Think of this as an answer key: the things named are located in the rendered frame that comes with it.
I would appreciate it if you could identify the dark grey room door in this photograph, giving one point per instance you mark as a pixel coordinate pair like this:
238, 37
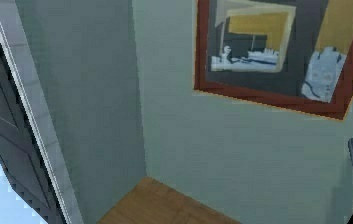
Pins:
14, 140

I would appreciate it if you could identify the red framed wall picture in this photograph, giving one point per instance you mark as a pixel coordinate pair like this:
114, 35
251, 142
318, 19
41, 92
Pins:
250, 50

